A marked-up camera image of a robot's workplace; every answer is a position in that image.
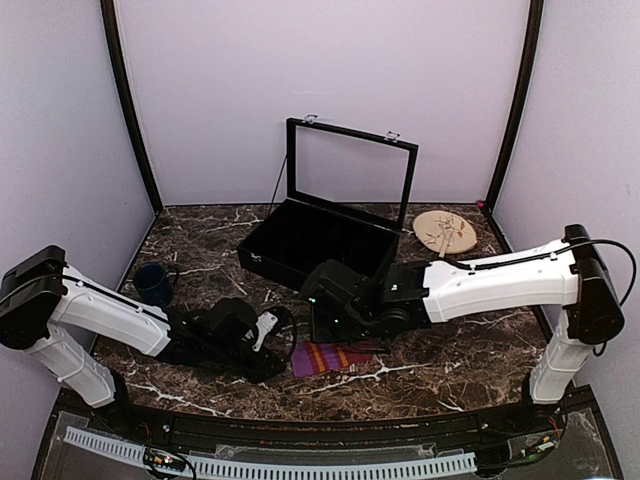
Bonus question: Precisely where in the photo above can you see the black display case box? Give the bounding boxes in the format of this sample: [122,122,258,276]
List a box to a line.
[237,115,419,290]

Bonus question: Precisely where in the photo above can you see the black frame post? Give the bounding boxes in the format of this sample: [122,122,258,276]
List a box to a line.
[484,0,544,215]
[99,0,164,215]

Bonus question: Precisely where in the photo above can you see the white slotted cable duct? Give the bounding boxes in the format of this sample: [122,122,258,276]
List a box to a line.
[63,427,478,479]

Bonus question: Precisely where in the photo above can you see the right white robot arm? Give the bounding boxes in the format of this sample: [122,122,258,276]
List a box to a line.
[299,224,626,434]

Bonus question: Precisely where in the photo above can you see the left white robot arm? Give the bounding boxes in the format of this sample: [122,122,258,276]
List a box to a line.
[1,245,291,436]

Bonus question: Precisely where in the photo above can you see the black right camera cable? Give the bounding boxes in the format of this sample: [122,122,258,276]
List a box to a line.
[449,238,637,357]

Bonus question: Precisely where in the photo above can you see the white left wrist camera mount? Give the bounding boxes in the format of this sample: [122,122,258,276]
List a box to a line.
[248,311,278,352]

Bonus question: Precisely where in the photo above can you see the dark blue enamel mug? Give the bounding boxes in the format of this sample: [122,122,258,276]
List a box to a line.
[133,263,180,307]

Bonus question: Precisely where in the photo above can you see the purple orange striped sock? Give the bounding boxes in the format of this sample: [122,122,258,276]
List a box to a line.
[291,340,374,378]

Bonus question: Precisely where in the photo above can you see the black right frame post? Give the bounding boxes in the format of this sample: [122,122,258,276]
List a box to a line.
[484,0,544,215]

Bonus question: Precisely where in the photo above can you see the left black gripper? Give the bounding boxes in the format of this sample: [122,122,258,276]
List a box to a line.
[204,340,286,384]

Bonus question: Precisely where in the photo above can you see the black left frame post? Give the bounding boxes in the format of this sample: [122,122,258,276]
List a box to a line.
[99,0,164,215]

